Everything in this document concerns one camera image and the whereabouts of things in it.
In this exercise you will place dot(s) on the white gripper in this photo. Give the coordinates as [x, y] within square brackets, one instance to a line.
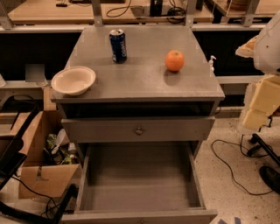
[269, 49]

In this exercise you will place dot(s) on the blue pepsi can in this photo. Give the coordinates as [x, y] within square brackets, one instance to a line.
[118, 45]

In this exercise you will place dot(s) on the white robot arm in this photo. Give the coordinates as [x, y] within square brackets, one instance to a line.
[264, 49]

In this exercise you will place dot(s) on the closed grey drawer with knob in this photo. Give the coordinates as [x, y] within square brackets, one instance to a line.
[138, 130]

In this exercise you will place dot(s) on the grey drawer cabinet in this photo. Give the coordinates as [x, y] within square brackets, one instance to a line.
[142, 86]

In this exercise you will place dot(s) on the open grey drawer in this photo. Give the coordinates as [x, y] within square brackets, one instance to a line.
[139, 183]

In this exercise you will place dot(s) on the black stand base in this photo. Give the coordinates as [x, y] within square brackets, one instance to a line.
[269, 175]

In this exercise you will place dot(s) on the orange fruit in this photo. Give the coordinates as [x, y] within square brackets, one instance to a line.
[174, 60]

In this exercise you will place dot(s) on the white paper bowl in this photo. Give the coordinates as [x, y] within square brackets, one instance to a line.
[74, 80]

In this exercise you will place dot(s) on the cardboard box with trash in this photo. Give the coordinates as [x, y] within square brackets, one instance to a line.
[37, 172]

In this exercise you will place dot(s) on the wooden workbench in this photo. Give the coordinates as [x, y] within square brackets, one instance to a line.
[61, 12]

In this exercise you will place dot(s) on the black chair frame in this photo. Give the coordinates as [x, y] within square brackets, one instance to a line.
[11, 158]

